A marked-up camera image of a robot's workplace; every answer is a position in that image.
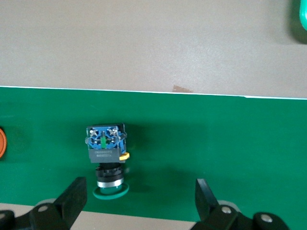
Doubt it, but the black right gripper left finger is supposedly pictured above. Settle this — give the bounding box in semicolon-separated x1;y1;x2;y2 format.
0;176;87;230

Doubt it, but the green conveyor belt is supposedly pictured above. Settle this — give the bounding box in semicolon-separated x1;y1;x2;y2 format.
0;85;307;230

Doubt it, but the green push button switch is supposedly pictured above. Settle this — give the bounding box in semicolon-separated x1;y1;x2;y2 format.
85;123;131;201

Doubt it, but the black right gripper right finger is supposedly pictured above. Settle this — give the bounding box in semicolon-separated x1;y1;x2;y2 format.
191;178;292;230

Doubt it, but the green plastic tray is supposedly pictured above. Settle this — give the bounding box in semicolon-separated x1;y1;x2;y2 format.
291;0;307;45

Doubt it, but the orange 4680 cylinder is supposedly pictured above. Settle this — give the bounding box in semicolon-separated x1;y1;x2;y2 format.
0;128;8;159

